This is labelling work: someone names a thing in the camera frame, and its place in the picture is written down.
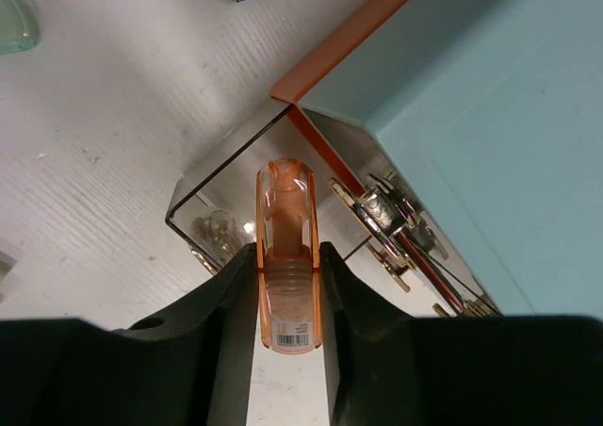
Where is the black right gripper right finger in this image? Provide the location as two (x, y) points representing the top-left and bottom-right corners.
(320, 242), (602, 425)

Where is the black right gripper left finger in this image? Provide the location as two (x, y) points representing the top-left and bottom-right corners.
(1, 244), (258, 425)

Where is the clear drawer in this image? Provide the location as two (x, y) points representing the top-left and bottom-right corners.
(165, 100), (368, 274)

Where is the orange highlighter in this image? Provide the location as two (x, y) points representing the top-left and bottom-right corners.
(256, 157), (322, 355)

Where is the green highlighter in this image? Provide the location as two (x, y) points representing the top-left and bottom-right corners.
(0, 0), (41, 54)

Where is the teal drawer box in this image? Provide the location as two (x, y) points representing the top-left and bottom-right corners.
(300, 0), (602, 317)

